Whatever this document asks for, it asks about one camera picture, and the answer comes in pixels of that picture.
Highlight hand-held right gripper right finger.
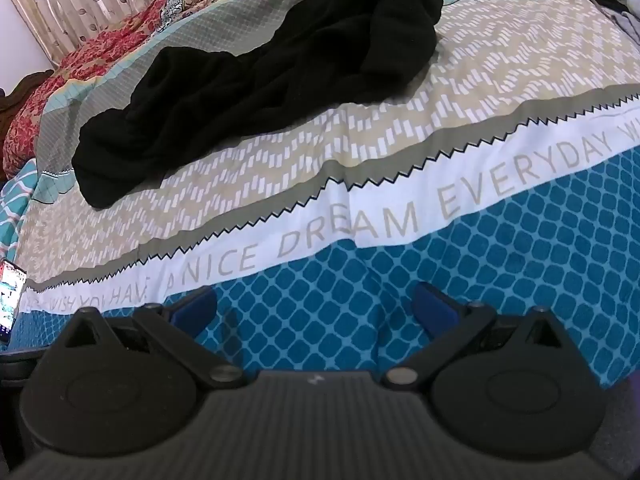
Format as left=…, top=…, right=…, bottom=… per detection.
left=381, top=282, right=576, bottom=389

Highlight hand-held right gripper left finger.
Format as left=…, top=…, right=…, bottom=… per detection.
left=53, top=287, right=247, bottom=389

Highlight black pants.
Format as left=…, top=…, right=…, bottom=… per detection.
left=71, top=0, right=444, bottom=209

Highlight patterned bedsheet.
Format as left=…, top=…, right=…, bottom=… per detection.
left=0, top=0, right=640, bottom=388

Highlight smartphone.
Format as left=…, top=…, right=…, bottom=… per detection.
left=0, top=259, right=28, bottom=345

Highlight red floral quilt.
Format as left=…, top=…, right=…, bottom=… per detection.
left=2, top=0, right=311, bottom=181

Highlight wooden headboard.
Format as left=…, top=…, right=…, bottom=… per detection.
left=0, top=69, right=55, bottom=133

